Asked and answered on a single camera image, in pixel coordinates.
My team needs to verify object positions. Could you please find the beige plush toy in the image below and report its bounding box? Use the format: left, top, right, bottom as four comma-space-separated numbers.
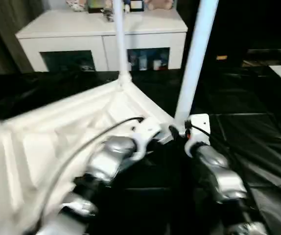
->
146, 0, 174, 11

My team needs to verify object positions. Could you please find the black work mat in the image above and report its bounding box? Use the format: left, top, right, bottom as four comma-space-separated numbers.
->
0, 68, 281, 235

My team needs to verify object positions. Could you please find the small picture frame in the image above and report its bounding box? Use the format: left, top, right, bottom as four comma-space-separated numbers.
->
129, 0, 145, 12

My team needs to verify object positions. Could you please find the white spotted ornament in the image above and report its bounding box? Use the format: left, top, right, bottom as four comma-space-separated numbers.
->
66, 0, 85, 12

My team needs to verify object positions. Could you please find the white plastic table top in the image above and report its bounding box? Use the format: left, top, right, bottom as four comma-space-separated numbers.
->
0, 74, 180, 235

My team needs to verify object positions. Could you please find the white jar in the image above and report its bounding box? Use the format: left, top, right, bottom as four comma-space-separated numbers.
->
138, 55, 148, 71

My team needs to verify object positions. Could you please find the white sideboard cabinet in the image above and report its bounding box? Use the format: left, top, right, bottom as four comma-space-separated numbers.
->
15, 9, 188, 72

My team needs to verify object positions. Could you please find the black left camera cable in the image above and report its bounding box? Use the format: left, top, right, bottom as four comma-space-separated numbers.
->
32, 117, 145, 231

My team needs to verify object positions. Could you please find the framed certificate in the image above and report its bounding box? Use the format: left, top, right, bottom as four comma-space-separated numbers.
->
88, 0, 107, 13

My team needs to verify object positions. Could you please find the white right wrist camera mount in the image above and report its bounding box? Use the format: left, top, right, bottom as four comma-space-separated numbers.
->
184, 113, 211, 157

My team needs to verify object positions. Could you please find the black plastic bag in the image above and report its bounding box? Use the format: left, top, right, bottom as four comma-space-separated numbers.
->
101, 8, 116, 22

